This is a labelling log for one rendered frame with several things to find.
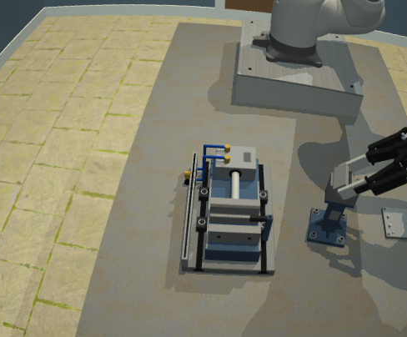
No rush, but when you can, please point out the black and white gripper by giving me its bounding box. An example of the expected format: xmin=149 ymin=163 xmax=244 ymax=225
xmin=338 ymin=127 xmax=407 ymax=200

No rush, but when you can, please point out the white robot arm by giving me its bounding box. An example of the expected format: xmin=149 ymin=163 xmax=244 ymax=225
xmin=252 ymin=0 xmax=385 ymax=68

